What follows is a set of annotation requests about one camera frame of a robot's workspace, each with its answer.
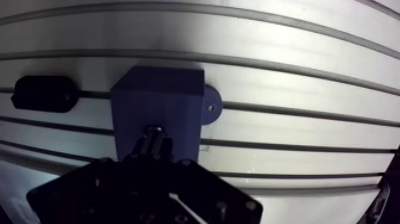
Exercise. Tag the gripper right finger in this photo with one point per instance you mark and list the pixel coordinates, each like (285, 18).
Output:
(203, 194)

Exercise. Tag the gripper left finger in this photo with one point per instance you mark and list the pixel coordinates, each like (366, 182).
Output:
(103, 190)

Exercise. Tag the dark blue-grey block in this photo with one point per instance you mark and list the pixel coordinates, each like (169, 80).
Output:
(156, 103)

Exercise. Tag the black oval holder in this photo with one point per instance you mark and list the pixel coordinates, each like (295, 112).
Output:
(43, 94)

